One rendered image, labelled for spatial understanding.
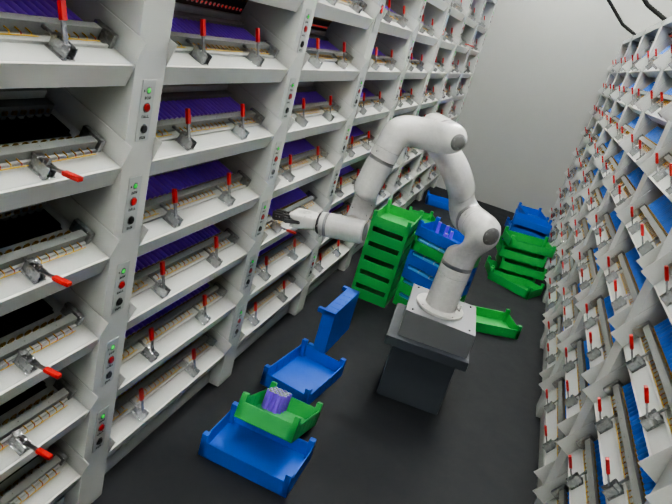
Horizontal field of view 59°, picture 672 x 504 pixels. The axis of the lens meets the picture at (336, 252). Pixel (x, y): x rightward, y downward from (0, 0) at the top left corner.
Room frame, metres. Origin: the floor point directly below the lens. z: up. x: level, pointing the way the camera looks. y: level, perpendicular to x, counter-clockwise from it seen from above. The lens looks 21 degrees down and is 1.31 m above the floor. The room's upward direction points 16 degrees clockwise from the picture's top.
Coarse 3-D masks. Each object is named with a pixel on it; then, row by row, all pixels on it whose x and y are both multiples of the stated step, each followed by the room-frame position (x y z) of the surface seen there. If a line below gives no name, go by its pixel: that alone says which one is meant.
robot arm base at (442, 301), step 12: (444, 276) 2.08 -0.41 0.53; (456, 276) 2.07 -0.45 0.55; (468, 276) 2.09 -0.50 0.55; (432, 288) 2.11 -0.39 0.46; (444, 288) 2.07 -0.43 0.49; (456, 288) 2.07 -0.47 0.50; (420, 300) 2.11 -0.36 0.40; (432, 300) 2.09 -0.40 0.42; (444, 300) 2.07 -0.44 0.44; (456, 300) 2.08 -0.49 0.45; (432, 312) 2.04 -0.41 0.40; (444, 312) 2.07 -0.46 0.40; (456, 312) 2.11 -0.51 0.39
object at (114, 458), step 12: (336, 264) 3.11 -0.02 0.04; (324, 276) 2.93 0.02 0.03; (312, 288) 2.77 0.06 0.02; (264, 324) 2.22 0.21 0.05; (252, 336) 2.11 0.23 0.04; (240, 348) 2.02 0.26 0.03; (204, 384) 1.77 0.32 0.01; (180, 396) 1.62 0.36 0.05; (168, 408) 1.55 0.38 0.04; (156, 420) 1.49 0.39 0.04; (144, 432) 1.43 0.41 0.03; (132, 444) 1.38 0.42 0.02; (120, 456) 1.33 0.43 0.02; (108, 468) 1.28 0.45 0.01
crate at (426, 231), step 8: (424, 224) 2.96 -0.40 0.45; (432, 224) 3.04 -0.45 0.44; (416, 232) 2.91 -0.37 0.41; (424, 232) 2.88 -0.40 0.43; (432, 232) 2.86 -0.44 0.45; (440, 232) 3.05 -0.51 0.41; (448, 232) 3.03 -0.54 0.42; (456, 232) 3.00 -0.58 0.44; (432, 240) 2.85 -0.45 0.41; (440, 240) 2.83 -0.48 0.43; (448, 240) 2.81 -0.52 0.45; (456, 240) 2.99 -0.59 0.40
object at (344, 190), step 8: (344, 168) 3.04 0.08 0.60; (352, 168) 3.12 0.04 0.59; (360, 168) 3.16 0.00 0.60; (344, 176) 2.92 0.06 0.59; (352, 176) 3.04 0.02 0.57; (336, 184) 2.81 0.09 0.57; (344, 184) 2.89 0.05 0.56; (352, 184) 2.96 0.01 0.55; (336, 192) 2.71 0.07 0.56; (344, 192) 2.80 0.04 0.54; (352, 192) 2.86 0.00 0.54; (336, 200) 2.65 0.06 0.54; (344, 200) 2.81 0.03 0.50
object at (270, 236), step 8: (304, 192) 2.49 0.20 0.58; (312, 192) 2.48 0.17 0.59; (320, 200) 2.47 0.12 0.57; (328, 200) 2.46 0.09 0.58; (312, 208) 2.40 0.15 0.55; (320, 208) 2.46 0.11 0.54; (264, 232) 1.88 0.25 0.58; (272, 232) 2.01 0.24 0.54; (280, 232) 2.05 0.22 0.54; (288, 232) 2.14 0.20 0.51; (264, 240) 1.88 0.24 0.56; (272, 240) 1.99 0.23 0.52; (264, 248) 1.96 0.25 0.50
